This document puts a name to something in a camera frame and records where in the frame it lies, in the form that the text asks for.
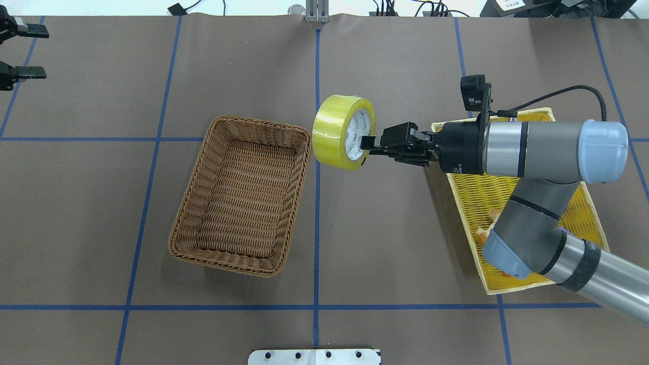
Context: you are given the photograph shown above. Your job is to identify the brown wicker basket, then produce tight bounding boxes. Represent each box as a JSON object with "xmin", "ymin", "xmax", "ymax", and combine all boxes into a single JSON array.
[{"xmin": 167, "ymin": 115, "xmax": 311, "ymax": 277}]

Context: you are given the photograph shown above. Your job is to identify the small black usb device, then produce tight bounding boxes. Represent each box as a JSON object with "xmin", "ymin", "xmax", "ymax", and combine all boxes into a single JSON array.
[{"xmin": 167, "ymin": 3, "xmax": 188, "ymax": 16}]

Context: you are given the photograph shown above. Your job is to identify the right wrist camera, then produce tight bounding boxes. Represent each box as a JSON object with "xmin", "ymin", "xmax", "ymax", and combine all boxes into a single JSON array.
[{"xmin": 460, "ymin": 74, "xmax": 493, "ymax": 113}]

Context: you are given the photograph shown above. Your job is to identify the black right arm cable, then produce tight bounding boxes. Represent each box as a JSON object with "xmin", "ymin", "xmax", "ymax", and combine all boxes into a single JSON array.
[{"xmin": 497, "ymin": 85, "xmax": 608, "ymax": 122}]

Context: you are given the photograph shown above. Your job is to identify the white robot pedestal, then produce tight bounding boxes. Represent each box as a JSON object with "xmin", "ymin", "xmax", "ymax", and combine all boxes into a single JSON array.
[{"xmin": 247, "ymin": 348, "xmax": 382, "ymax": 364}]

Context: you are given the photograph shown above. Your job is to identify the yellow packing tape roll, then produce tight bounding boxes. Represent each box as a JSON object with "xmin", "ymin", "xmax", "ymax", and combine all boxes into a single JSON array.
[{"xmin": 312, "ymin": 94, "xmax": 376, "ymax": 171}]

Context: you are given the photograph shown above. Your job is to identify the aluminium frame post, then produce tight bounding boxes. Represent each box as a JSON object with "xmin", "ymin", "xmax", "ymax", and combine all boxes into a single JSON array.
[{"xmin": 304, "ymin": 0, "xmax": 331, "ymax": 24}]

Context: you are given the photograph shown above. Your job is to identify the toy bread pieces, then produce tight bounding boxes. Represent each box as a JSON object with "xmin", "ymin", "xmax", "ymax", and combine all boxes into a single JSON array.
[{"xmin": 475, "ymin": 207, "xmax": 503, "ymax": 244}]

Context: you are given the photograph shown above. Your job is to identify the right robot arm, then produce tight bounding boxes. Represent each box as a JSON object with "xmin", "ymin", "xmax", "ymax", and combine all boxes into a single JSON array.
[{"xmin": 355, "ymin": 120, "xmax": 648, "ymax": 325}]

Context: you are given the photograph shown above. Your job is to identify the yellow woven plastic basket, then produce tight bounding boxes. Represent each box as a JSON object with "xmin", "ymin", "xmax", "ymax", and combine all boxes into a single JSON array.
[{"xmin": 429, "ymin": 107, "xmax": 610, "ymax": 296}]

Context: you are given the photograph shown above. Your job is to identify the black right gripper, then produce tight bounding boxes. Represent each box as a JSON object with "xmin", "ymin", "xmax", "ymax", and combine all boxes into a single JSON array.
[{"xmin": 360, "ymin": 122, "xmax": 488, "ymax": 175}]

